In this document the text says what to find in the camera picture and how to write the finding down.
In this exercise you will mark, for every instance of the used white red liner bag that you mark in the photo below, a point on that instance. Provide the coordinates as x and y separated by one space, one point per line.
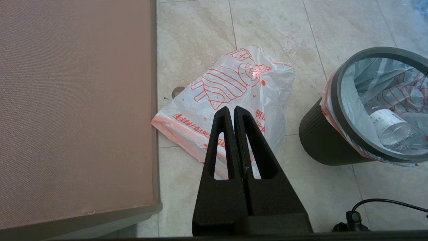
354 83

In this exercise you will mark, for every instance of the black round trash bin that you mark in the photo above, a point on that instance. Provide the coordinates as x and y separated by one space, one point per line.
317 134

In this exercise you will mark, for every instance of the round grey floor cover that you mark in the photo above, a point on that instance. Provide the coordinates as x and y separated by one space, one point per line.
178 92

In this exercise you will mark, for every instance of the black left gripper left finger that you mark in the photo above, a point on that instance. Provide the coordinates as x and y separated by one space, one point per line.
217 201

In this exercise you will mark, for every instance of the clear plastic water bottle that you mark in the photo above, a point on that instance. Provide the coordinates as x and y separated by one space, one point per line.
398 130

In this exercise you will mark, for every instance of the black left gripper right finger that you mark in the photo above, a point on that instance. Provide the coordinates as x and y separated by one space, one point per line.
267 197

